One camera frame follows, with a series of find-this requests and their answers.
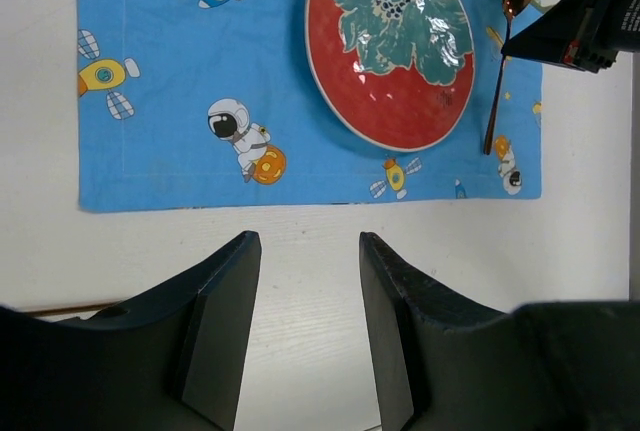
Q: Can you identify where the copper spoon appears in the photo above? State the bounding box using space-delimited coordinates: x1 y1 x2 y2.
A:
483 0 532 155

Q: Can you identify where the red and teal plate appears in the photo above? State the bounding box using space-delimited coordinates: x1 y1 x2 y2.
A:
305 0 475 152

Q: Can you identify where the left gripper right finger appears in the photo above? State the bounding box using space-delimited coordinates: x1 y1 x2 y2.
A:
359 232 639 430

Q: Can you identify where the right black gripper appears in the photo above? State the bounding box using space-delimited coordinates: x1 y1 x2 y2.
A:
501 0 639 73

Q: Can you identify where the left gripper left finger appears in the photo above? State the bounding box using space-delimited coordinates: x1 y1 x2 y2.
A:
1 231 261 430

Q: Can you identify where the blue space print placemat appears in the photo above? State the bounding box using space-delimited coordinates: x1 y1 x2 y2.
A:
77 0 542 212

